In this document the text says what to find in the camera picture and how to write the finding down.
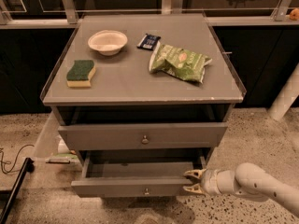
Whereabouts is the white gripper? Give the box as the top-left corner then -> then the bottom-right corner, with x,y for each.
183,169 -> 221,196

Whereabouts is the grey drawer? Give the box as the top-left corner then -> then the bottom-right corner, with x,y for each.
58,122 -> 227,150
72,148 -> 206,198

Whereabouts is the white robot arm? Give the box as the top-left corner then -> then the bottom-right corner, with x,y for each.
183,162 -> 299,217

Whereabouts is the grey drawer cabinet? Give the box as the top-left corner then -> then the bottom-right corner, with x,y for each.
40,12 -> 248,201

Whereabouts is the grey top drawer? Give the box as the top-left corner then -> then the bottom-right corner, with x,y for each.
58,122 -> 227,150

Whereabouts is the green chip bag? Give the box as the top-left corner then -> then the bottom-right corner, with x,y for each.
149,43 -> 212,83

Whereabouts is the white pole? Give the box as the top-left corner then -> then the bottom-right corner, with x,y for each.
268,64 -> 299,120

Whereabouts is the dark blue snack packet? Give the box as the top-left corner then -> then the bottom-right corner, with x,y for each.
137,34 -> 161,50

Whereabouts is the green yellow sponge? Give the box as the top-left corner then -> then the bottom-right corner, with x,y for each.
66,60 -> 96,88

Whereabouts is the white paper bowl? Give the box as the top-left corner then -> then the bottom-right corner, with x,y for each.
88,30 -> 128,56

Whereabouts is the black metal stand leg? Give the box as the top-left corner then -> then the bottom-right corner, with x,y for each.
0,158 -> 35,224

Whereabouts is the orange fruit on ledge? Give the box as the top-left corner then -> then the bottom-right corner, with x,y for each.
290,8 -> 299,21

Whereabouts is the metal window railing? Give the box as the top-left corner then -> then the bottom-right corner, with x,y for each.
0,0 -> 299,28

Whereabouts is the black floor cable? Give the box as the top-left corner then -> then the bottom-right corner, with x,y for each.
0,143 -> 36,175

